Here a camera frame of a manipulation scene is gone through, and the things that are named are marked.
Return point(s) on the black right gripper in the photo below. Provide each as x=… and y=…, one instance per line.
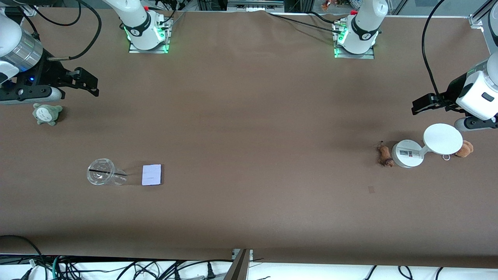
x=47, y=74

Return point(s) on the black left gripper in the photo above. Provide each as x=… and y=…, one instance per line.
x=452, y=91

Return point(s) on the brown lion statue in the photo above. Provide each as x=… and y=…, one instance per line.
x=385, y=155

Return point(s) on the white card pad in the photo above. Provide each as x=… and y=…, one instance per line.
x=151, y=174

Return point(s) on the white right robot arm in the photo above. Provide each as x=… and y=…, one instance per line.
x=9, y=35

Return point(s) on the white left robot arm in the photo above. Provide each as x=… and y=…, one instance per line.
x=363, y=27

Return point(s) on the white round scale device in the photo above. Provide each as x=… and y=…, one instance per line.
x=443, y=139

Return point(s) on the grey totoro plush toy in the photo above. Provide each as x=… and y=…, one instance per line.
x=46, y=114

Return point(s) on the clear plastic cup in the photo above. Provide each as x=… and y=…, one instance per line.
x=102, y=171

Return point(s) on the brown table cover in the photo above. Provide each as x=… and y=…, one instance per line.
x=233, y=214

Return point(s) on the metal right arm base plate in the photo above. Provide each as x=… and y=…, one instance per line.
x=136, y=50

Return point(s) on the aluminium frame corner bracket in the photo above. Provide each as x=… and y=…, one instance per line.
x=475, y=21

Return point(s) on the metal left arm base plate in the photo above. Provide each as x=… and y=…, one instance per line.
x=342, y=55

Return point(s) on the metal table edge bracket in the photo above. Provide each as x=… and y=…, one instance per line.
x=239, y=268

